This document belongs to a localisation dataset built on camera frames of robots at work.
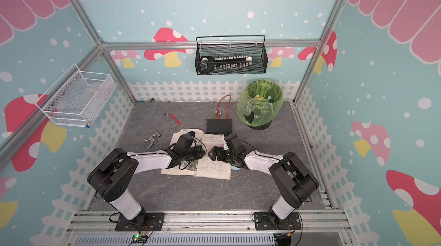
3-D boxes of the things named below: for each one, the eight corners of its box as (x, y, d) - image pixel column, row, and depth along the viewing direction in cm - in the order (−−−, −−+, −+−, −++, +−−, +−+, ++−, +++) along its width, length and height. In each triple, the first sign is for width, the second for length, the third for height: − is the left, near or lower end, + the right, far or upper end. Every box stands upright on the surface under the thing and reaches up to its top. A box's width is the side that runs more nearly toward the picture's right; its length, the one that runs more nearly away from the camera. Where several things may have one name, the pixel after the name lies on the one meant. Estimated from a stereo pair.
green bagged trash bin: (234, 127, 109) (236, 100, 90) (249, 104, 122) (254, 76, 102) (263, 141, 103) (271, 114, 83) (276, 115, 116) (286, 86, 96)
